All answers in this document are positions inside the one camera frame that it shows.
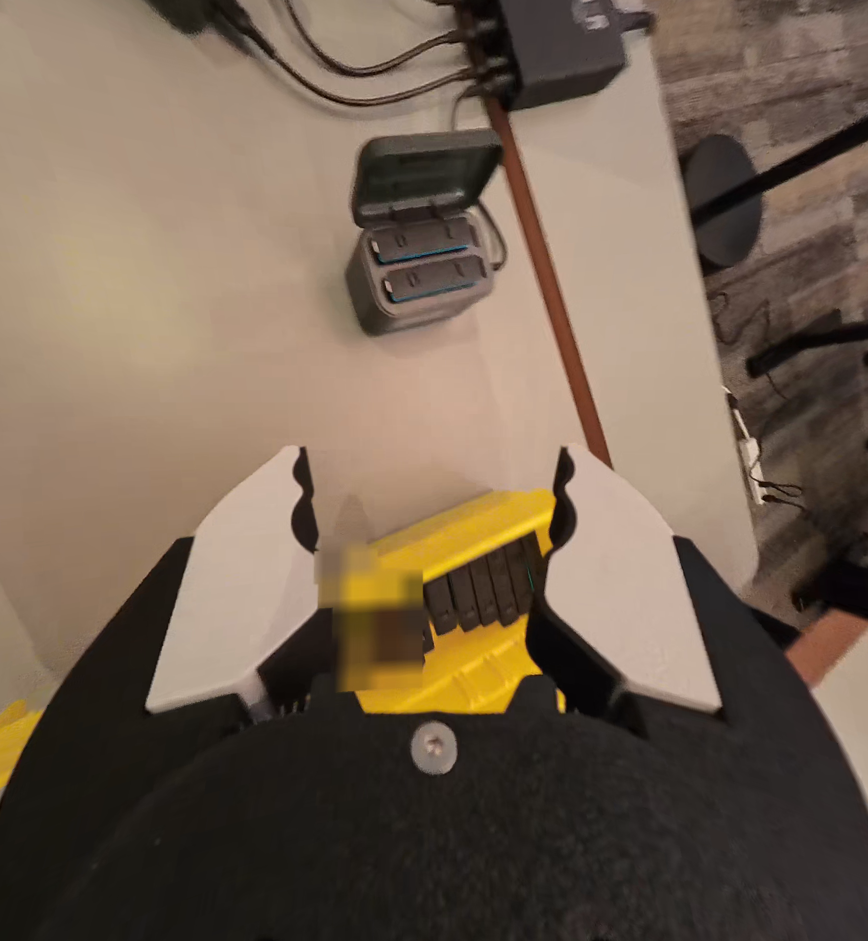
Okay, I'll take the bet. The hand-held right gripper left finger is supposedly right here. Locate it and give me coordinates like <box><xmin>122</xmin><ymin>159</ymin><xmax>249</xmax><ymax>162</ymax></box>
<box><xmin>146</xmin><ymin>446</ymin><xmax>332</xmax><ymax>714</ymax></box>

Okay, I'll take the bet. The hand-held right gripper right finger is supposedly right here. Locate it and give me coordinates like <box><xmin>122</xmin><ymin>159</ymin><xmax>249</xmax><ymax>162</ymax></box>
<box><xmin>527</xmin><ymin>446</ymin><xmax>724</xmax><ymax>716</ymax></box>

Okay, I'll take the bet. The yellow plastic bin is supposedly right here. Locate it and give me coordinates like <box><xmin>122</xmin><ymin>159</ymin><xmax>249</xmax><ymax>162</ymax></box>
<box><xmin>0</xmin><ymin>490</ymin><xmax>582</xmax><ymax>810</ymax></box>

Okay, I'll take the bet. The black battery charger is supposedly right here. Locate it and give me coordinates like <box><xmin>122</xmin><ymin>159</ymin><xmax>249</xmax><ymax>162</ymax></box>
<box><xmin>346</xmin><ymin>130</ymin><xmax>508</xmax><ymax>336</ymax></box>

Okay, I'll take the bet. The row of black batteries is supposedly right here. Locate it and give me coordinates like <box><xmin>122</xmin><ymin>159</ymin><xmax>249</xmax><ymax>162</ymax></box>
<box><xmin>420</xmin><ymin>537</ymin><xmax>545</xmax><ymax>636</ymax></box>

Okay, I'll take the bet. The black metal stand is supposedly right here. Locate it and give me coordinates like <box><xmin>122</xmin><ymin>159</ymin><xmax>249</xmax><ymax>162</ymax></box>
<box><xmin>681</xmin><ymin>96</ymin><xmax>868</xmax><ymax>273</ymax></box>
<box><xmin>743</xmin><ymin>309</ymin><xmax>868</xmax><ymax>383</ymax></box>

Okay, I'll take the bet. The black usb hub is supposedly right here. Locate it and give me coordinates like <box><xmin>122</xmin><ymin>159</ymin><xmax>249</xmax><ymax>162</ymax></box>
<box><xmin>493</xmin><ymin>0</ymin><xmax>629</xmax><ymax>111</ymax></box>

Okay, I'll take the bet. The black charging cable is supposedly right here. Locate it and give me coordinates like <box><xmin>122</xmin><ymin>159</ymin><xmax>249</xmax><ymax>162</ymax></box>
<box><xmin>280</xmin><ymin>0</ymin><xmax>482</xmax><ymax>82</ymax></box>
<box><xmin>457</xmin><ymin>86</ymin><xmax>511</xmax><ymax>280</ymax></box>
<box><xmin>207</xmin><ymin>0</ymin><xmax>501</xmax><ymax>111</ymax></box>

